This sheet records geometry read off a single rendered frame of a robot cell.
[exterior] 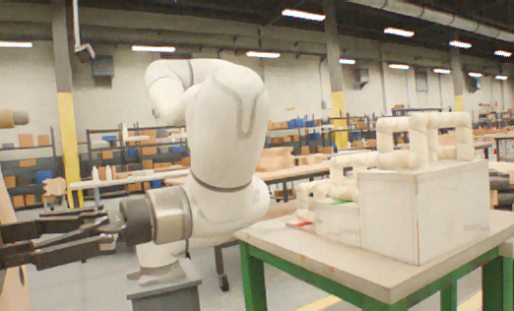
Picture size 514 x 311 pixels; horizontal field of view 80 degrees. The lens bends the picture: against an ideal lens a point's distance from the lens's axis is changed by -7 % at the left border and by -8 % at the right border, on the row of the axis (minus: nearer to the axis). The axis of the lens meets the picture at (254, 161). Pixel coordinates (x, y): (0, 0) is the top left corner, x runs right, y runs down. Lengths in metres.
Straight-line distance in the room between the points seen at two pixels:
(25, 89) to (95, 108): 2.08
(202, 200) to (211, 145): 0.10
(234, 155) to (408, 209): 0.35
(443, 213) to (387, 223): 0.11
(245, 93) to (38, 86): 11.46
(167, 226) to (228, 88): 0.23
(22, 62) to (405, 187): 11.76
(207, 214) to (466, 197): 0.53
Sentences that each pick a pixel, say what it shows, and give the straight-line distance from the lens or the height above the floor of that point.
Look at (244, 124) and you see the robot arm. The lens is 0.44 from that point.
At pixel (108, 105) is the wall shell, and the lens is 11.73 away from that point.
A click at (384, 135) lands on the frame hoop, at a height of 1.17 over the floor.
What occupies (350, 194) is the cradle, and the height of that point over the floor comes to 1.04.
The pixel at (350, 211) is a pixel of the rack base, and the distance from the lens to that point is 0.76.
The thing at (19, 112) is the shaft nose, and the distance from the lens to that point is 0.54.
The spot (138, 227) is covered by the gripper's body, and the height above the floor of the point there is 1.07.
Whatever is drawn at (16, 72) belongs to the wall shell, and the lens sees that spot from 11.97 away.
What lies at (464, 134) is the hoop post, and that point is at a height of 1.16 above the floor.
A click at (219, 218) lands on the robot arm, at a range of 0.52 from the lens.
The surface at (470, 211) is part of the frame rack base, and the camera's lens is 0.80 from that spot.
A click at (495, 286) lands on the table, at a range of 1.05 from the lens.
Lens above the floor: 1.18
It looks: 3 degrees down
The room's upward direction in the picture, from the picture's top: 5 degrees counter-clockwise
